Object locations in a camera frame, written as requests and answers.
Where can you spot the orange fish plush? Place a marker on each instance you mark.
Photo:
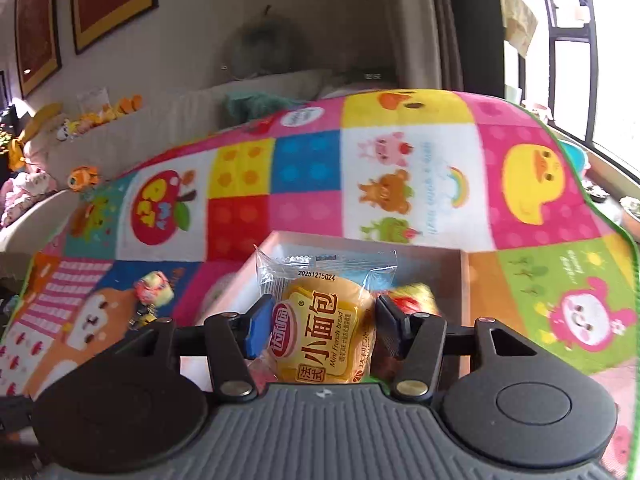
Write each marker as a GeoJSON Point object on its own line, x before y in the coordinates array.
{"type": "Point", "coordinates": [83, 177]}

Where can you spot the packaged small bread bun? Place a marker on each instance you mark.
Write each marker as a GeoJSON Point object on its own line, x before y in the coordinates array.
{"type": "Point", "coordinates": [323, 323]}

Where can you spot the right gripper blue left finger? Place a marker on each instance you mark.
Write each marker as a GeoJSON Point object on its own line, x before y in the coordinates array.
{"type": "Point", "coordinates": [231, 339]}

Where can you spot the beige headboard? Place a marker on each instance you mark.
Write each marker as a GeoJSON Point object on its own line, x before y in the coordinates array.
{"type": "Point", "coordinates": [120, 145]}

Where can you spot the orange plush row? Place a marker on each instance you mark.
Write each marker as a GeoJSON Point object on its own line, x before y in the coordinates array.
{"type": "Point", "coordinates": [72, 128]}

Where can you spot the pink cardboard box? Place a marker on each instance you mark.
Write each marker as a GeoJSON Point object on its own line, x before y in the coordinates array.
{"type": "Point", "coordinates": [443, 270]}

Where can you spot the small colourful candy toy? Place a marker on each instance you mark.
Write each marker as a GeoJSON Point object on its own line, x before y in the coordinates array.
{"type": "Point", "coordinates": [152, 292]}

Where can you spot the teal cloth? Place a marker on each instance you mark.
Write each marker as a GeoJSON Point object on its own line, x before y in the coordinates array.
{"type": "Point", "coordinates": [247, 106]}

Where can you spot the colourful cartoon play mat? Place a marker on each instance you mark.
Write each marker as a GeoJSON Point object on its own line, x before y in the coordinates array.
{"type": "Point", "coordinates": [414, 168]}

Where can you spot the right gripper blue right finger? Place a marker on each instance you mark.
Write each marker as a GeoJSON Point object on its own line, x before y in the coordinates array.
{"type": "Point", "coordinates": [415, 344]}

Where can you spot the red framed picture left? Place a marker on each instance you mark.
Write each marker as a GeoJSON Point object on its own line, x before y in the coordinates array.
{"type": "Point", "coordinates": [36, 43]}

